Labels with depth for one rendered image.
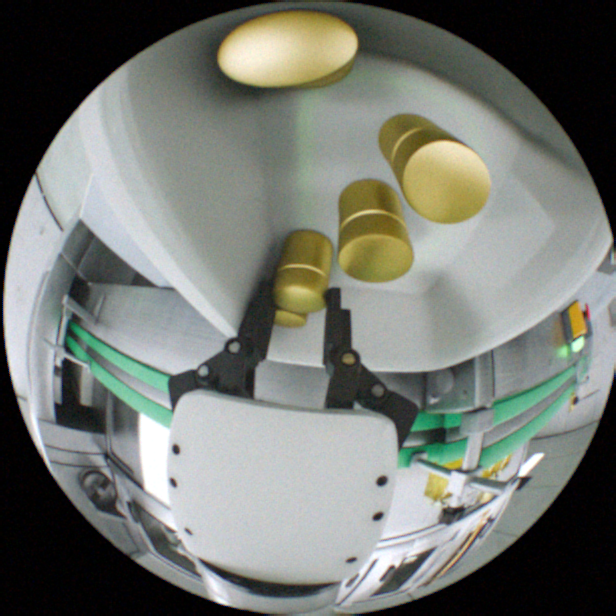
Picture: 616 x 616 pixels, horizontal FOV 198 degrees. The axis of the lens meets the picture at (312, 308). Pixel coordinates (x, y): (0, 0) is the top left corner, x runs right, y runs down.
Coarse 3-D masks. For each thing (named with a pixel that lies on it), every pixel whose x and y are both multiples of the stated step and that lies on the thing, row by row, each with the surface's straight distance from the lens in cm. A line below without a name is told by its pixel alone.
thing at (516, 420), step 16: (544, 384) 40; (560, 384) 53; (512, 400) 28; (528, 400) 33; (544, 400) 41; (560, 400) 54; (496, 416) 25; (512, 416) 28; (528, 416) 34; (544, 416) 42; (496, 432) 26; (512, 432) 30; (528, 432) 35; (496, 448) 27; (512, 448) 31; (480, 464) 25
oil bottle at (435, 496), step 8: (448, 464) 37; (456, 464) 38; (432, 480) 40; (440, 480) 38; (448, 480) 38; (432, 488) 40; (440, 488) 39; (424, 496) 43; (432, 496) 41; (440, 496) 39; (448, 496) 41; (432, 504) 41; (440, 504) 41
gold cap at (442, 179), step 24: (408, 120) 9; (384, 144) 9; (408, 144) 7; (432, 144) 6; (456, 144) 6; (408, 168) 6; (432, 168) 6; (456, 168) 7; (480, 168) 7; (408, 192) 7; (432, 192) 7; (456, 192) 7; (480, 192) 7; (432, 216) 7; (456, 216) 8
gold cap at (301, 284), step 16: (288, 240) 14; (304, 240) 13; (320, 240) 13; (288, 256) 12; (304, 256) 12; (320, 256) 12; (288, 272) 12; (304, 272) 11; (320, 272) 12; (272, 288) 12; (288, 288) 11; (304, 288) 11; (320, 288) 11; (288, 304) 13; (304, 304) 12; (320, 304) 12
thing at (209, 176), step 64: (128, 64) 6; (192, 64) 8; (384, 64) 10; (448, 64) 10; (128, 128) 6; (192, 128) 7; (256, 128) 11; (320, 128) 10; (448, 128) 11; (512, 128) 14; (128, 192) 5; (192, 192) 7; (256, 192) 11; (320, 192) 12; (512, 192) 14; (576, 192) 12; (192, 256) 7; (256, 256) 12; (448, 256) 17; (512, 256) 13; (576, 256) 11; (320, 320) 17; (384, 320) 18; (448, 320) 17; (512, 320) 13
